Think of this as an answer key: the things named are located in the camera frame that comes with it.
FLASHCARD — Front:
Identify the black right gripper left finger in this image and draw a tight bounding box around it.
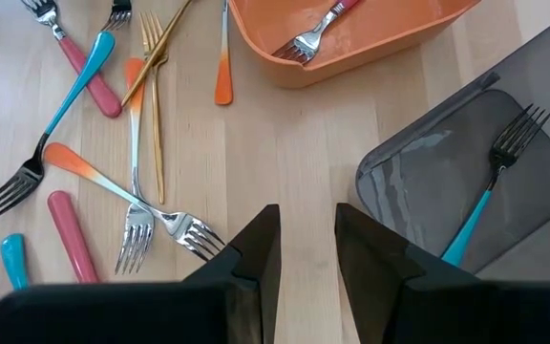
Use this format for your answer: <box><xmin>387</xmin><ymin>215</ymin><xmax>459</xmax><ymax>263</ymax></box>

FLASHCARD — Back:
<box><xmin>0</xmin><ymin>204</ymin><xmax>282</xmax><ymax>344</ymax></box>

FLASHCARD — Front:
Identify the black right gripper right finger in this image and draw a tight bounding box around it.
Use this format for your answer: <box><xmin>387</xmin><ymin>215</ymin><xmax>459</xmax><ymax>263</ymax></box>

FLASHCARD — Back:
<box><xmin>335</xmin><ymin>203</ymin><xmax>550</xmax><ymax>344</ymax></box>

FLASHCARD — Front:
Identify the black fork blue handle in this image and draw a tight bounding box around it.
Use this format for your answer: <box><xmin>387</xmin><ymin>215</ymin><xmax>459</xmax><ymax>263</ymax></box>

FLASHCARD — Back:
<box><xmin>440</xmin><ymin>103</ymin><xmax>550</xmax><ymax>268</ymax></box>
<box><xmin>0</xmin><ymin>232</ymin><xmax>32</xmax><ymax>291</ymax></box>
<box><xmin>0</xmin><ymin>31</ymin><xmax>117</xmax><ymax>225</ymax></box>

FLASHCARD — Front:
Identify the silver fork pink handle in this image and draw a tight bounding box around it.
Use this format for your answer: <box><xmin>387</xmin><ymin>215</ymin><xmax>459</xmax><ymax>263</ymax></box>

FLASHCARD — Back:
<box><xmin>47</xmin><ymin>189</ymin><xmax>100</xmax><ymax>284</ymax></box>
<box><xmin>271</xmin><ymin>0</ymin><xmax>363</xmax><ymax>67</ymax></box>
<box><xmin>20</xmin><ymin>0</ymin><xmax>124</xmax><ymax>119</ymax></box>

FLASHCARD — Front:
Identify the grey translucent plastic bin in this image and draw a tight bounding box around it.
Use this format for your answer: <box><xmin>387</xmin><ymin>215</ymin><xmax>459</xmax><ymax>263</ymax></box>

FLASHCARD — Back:
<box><xmin>354</xmin><ymin>19</ymin><xmax>550</xmax><ymax>283</ymax></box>

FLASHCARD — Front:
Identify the orange plastic bin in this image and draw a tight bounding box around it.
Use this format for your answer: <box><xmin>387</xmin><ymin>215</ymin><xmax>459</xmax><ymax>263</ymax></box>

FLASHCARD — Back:
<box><xmin>226</xmin><ymin>0</ymin><xmax>482</xmax><ymax>90</ymax></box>

